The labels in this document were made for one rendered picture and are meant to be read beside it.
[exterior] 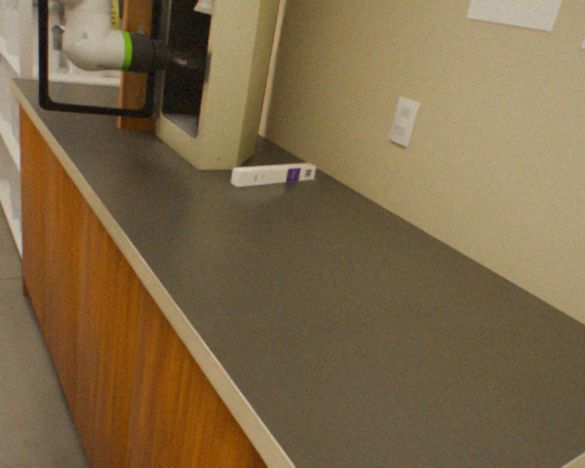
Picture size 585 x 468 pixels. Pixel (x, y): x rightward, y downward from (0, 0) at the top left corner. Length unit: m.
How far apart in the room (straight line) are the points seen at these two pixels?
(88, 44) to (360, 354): 0.92
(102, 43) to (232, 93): 0.32
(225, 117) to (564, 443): 1.03
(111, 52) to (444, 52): 0.78
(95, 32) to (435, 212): 0.90
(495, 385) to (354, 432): 0.26
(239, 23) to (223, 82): 0.14
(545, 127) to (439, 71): 0.31
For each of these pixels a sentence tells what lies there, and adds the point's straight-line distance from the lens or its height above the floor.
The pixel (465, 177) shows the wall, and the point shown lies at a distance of 1.28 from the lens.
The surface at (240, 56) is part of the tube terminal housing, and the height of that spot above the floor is 1.24.
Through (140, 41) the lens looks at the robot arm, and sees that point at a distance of 1.38.
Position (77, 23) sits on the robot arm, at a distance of 1.35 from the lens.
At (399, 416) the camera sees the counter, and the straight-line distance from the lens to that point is 0.70.
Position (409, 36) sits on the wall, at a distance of 1.43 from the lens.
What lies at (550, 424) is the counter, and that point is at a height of 0.94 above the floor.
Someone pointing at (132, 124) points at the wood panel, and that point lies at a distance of 1.71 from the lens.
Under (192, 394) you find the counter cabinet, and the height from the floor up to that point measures 0.79.
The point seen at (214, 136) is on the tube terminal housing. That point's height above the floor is 1.03.
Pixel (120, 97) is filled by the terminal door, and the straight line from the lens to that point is 1.62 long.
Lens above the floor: 1.38
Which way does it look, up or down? 23 degrees down
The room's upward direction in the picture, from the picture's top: 12 degrees clockwise
